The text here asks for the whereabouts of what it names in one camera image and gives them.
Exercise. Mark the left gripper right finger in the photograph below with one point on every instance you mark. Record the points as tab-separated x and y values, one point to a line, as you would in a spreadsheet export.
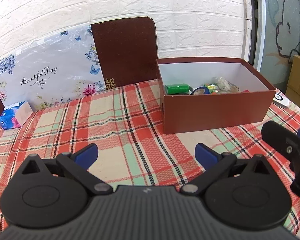
216	166

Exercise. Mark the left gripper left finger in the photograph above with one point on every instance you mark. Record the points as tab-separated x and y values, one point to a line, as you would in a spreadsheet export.
75	166

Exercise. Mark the blue tape roll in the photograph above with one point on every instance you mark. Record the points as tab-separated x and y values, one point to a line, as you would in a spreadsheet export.
200	91

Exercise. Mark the green printed small box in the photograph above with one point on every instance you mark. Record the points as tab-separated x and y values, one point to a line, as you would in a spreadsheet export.
212	88

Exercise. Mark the cotton swab bag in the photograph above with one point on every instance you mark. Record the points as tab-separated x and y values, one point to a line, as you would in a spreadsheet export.
225	86

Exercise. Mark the white round device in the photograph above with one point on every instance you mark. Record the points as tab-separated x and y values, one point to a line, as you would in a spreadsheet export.
281	100

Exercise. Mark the red plaid bed cloth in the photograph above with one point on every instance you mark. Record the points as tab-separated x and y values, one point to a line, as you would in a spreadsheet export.
126	124

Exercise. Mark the red brown cardboard box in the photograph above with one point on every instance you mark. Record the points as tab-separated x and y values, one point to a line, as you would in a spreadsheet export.
188	113

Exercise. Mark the blue tissue pack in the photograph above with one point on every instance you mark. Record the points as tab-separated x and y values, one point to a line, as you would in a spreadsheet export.
15	115

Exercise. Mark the plain green small box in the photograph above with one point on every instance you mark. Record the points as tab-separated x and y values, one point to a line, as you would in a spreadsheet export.
177	89

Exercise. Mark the floral plastic wrapped pillow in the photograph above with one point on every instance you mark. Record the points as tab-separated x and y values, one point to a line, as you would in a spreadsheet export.
53	70

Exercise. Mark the dark brown wooden headboard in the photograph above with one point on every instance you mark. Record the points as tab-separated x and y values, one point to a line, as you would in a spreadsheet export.
126	49

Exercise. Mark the cartoon painted wall panel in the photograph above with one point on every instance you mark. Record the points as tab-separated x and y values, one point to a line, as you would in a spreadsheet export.
278	39

